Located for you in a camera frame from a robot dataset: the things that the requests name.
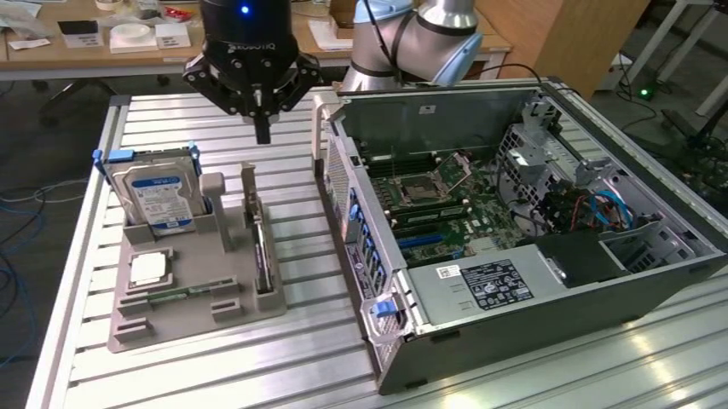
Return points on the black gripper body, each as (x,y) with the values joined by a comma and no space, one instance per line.
(250,47)

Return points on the graphics card with metal bracket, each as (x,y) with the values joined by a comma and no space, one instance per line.
(262,255)

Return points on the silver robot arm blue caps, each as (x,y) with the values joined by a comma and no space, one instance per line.
(387,42)

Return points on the stack of white papers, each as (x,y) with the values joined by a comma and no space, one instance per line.
(330,36)

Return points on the small plain white box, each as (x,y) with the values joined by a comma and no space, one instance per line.
(171,36)

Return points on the red packet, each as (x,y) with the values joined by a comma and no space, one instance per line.
(178,13)

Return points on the white box with white bowl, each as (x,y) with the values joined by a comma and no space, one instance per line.
(134,40)

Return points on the black chair base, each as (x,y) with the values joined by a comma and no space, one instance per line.
(74,91)

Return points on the white tape roll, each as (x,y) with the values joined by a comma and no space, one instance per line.
(109,4)

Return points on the white box with black top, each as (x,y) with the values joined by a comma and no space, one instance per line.
(79,34)

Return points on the wooden desk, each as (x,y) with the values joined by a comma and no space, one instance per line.
(57,57)

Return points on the white paper card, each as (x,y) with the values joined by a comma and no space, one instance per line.
(29,43)

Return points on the CPU socket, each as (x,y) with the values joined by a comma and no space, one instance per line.
(421,189)

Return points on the metal socket cover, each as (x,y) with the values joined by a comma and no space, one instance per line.
(455,166)

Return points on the grey plastic parts rack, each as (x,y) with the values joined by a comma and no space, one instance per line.
(200,255)

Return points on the silver CPU chip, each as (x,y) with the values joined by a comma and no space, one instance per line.
(149,270)

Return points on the perforated metal disk bay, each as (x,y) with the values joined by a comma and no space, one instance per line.
(529,170)

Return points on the wooden cabinet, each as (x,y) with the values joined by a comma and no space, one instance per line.
(570,42)

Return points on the green motherboard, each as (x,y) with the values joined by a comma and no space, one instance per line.
(484,226)

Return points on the green RAM stick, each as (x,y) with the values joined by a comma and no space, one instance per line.
(182,293)

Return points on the silver chipset heatsink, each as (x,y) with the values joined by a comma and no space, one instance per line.
(489,245)

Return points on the blue case latch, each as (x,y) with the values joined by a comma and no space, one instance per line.
(381,309)

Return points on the grey power supply unit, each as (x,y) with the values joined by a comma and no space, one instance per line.
(489,289)

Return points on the device with green light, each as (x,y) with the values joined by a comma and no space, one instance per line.
(644,92)

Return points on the black plastic shroud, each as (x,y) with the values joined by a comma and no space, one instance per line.
(580,260)

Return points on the open dark grey PC case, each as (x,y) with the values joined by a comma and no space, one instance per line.
(512,341)

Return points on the hard disk with blue bracket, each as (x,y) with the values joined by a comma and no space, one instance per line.
(159,196)

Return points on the white desk frame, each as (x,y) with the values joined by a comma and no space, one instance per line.
(686,42)

